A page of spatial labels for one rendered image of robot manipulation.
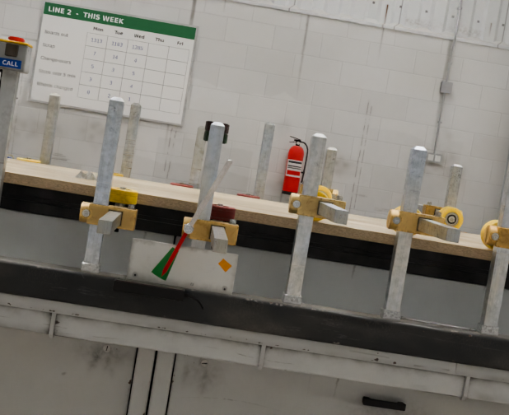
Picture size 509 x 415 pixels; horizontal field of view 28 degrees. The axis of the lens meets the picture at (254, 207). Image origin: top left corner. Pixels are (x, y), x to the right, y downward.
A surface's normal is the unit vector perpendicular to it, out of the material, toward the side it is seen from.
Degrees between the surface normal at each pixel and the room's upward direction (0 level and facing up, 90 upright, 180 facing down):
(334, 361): 90
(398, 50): 90
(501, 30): 90
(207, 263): 90
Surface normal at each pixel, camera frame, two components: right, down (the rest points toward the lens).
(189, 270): 0.06, 0.06
